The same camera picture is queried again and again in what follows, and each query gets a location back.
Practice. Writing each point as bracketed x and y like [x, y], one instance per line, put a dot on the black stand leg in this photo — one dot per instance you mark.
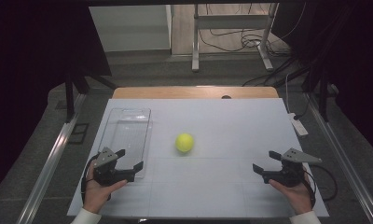
[323, 99]
[69, 99]

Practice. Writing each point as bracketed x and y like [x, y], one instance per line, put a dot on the white power strip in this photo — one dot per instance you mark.
[298, 125]

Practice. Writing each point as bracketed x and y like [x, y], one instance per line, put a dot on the aluminium rail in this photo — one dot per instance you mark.
[346, 161]
[48, 169]

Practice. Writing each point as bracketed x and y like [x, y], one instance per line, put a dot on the black curtain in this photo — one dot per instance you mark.
[355, 56]
[29, 62]

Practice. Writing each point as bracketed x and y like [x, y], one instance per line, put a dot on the dark round table grommet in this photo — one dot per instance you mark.
[226, 97]

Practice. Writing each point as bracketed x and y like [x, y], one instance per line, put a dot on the yellow tennis ball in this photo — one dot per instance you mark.
[184, 142]

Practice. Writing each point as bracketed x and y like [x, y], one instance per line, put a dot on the black floor frame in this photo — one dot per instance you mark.
[79, 133]

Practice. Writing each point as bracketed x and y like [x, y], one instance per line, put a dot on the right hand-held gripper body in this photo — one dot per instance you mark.
[287, 172]

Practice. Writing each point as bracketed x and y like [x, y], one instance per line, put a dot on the white metal desk frame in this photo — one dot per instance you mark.
[231, 21]

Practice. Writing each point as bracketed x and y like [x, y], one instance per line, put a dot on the white cabinet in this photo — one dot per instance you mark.
[128, 28]

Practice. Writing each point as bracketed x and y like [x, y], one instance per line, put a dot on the person's right hand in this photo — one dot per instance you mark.
[295, 196]

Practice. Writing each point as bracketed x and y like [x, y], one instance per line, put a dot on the wooden table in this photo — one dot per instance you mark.
[181, 92]

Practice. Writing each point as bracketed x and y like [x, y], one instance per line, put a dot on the clear plastic tray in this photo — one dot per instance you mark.
[128, 130]

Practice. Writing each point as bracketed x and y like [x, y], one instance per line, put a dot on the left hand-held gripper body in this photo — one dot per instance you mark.
[105, 168]

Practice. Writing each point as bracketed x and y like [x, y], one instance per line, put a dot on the person's left hand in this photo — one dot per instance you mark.
[96, 194]

